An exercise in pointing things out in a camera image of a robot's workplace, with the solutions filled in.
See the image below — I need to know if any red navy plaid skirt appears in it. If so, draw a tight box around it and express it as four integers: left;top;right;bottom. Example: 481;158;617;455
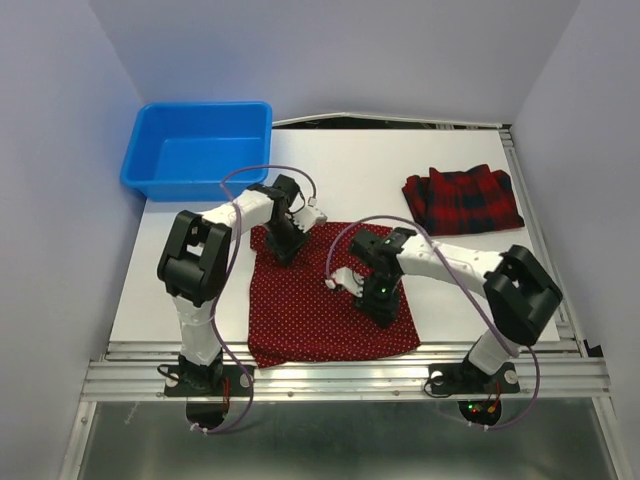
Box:
402;164;525;236

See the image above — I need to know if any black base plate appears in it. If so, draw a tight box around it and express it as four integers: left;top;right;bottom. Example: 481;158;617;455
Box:
425;362;520;397
156;364;255;398

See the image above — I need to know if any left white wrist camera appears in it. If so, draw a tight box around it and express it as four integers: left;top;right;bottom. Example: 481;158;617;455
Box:
292;198;327;233

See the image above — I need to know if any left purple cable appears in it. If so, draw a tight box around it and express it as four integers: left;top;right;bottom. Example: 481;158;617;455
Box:
189;165;319;435

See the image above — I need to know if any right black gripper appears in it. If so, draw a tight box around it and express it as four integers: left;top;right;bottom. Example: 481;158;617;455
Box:
352;269;401;330

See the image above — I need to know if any blue plastic bin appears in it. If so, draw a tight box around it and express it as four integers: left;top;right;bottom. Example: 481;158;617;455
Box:
120;101;272;202

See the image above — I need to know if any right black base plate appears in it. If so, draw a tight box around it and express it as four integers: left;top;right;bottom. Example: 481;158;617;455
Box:
425;362;520;397

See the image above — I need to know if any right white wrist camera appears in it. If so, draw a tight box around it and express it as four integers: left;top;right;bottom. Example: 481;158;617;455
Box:
325;267;365;297

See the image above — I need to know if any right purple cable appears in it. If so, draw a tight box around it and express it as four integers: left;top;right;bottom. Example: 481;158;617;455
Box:
325;215;541;432

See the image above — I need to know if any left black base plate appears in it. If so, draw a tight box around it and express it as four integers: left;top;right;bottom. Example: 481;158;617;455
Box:
156;364;255;398

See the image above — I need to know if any aluminium table frame rail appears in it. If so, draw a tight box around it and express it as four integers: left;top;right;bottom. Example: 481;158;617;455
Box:
81;341;611;402

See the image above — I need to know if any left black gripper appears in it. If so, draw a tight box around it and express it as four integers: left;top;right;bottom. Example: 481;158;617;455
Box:
263;214;311;268

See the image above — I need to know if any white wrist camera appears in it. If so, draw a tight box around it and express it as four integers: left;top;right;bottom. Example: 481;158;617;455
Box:
325;267;365;297
292;198;327;233

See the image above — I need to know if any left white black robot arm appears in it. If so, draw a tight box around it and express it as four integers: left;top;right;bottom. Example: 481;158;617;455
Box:
157;174;326;396

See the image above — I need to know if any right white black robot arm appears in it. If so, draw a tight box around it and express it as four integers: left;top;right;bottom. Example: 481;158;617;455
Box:
334;228;563;395

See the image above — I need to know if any purple cable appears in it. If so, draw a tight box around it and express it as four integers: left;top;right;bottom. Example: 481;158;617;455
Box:
325;215;541;432
189;165;319;435

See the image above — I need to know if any red white-dotted skirt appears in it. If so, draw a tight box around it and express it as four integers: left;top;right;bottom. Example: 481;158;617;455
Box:
248;222;421;369

